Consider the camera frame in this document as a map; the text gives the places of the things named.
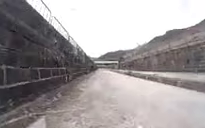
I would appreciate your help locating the bare rocky hillside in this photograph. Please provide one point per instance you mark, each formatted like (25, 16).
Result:
(176, 36)

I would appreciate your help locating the dark stone retaining wall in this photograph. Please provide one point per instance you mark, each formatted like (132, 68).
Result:
(26, 40)

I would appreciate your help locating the grey concrete road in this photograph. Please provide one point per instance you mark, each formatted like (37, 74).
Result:
(123, 100)

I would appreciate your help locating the metal railing fence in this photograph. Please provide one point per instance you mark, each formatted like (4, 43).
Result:
(56, 25)

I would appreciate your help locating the raised concrete kerb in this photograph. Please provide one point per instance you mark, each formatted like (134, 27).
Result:
(176, 79)

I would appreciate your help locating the dirt strip with debris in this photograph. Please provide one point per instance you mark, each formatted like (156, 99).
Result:
(40, 103)

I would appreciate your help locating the low block wall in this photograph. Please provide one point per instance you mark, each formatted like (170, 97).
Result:
(20, 78)

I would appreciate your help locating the stepped concrete retaining wall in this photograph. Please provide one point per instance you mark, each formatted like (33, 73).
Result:
(176, 56)

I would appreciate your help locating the pale concrete bridge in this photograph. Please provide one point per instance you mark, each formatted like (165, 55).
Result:
(106, 62)

